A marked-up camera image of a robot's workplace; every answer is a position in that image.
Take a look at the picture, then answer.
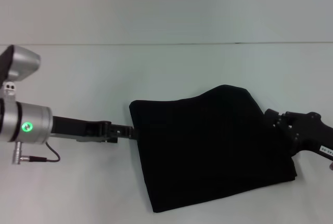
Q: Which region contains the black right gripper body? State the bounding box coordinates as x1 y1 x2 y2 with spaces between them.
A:
279 111 333 161

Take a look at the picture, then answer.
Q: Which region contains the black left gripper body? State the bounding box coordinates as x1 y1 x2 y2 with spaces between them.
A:
51 115 113 144

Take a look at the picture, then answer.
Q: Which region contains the black shirt with FREE print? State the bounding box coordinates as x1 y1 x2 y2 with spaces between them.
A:
129 84 298 214

